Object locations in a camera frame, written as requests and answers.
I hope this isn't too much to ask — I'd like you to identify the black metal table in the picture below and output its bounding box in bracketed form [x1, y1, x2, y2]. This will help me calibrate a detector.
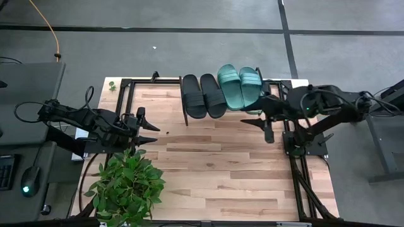
[348, 78, 404, 183]

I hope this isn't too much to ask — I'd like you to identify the black aluminium rig frame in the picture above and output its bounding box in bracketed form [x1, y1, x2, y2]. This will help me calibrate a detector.
[71, 71, 340, 227]

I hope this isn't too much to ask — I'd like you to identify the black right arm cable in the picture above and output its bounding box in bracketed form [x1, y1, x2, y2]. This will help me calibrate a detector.
[299, 89, 401, 127]

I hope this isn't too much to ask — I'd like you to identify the wooden shelf with black frame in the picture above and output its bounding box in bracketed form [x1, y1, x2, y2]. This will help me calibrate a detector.
[179, 66, 270, 127]

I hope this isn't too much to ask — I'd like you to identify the yellow cable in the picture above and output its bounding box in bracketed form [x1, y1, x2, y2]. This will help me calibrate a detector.
[28, 0, 61, 62]

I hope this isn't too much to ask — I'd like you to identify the black computer mouse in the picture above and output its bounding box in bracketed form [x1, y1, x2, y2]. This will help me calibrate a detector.
[20, 166, 41, 198]

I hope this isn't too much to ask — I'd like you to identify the black rubber slide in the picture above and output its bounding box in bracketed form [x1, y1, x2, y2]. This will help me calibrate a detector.
[199, 73, 228, 119]
[182, 74, 208, 120]

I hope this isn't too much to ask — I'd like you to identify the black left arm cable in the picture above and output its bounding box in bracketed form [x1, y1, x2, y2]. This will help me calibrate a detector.
[13, 85, 95, 124]

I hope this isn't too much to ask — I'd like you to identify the grey desk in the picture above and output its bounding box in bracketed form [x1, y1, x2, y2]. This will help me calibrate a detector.
[0, 62, 85, 223]

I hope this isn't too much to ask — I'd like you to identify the green rubber slide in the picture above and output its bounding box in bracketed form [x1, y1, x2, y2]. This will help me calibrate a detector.
[217, 64, 246, 111]
[239, 66, 263, 115]

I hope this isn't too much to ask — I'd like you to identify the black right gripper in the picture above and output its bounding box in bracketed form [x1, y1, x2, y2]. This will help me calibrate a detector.
[240, 91, 291, 144]

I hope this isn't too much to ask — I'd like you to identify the dark floor cable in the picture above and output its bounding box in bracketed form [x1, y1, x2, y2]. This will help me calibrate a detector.
[78, 153, 99, 212]

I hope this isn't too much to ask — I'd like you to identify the black keyboard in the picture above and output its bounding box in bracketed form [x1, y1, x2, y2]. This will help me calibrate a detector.
[0, 154, 16, 192]

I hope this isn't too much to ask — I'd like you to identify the green leafy potted plant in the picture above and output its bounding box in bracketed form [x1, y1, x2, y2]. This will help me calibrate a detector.
[83, 148, 167, 227]

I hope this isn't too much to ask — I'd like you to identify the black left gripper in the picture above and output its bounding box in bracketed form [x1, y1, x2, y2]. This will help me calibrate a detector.
[119, 107, 161, 147]

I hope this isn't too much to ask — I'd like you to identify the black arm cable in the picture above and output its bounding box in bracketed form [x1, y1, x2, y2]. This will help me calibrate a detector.
[299, 89, 401, 127]
[13, 85, 95, 124]

